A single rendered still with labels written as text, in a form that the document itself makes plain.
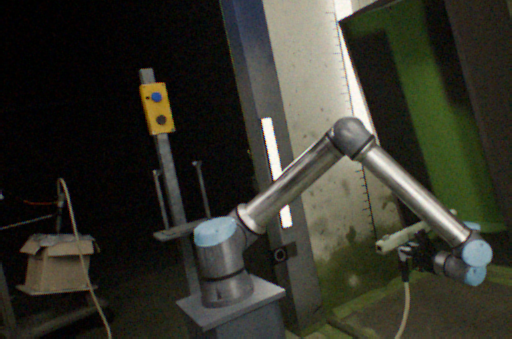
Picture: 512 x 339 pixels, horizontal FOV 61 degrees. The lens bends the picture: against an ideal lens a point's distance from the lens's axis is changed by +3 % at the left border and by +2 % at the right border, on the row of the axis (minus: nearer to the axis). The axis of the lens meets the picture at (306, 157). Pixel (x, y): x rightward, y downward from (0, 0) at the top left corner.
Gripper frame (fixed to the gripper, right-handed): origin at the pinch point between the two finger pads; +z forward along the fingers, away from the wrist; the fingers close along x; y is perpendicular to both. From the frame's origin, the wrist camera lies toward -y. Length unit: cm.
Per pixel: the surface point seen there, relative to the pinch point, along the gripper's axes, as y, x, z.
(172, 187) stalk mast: -28, -57, 106
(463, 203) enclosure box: 4, 64, 13
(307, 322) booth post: 63, -8, 71
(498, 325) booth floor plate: 59, 50, -10
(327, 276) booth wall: 44, 11, 73
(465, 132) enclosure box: -36, 59, 5
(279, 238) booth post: 13, -12, 81
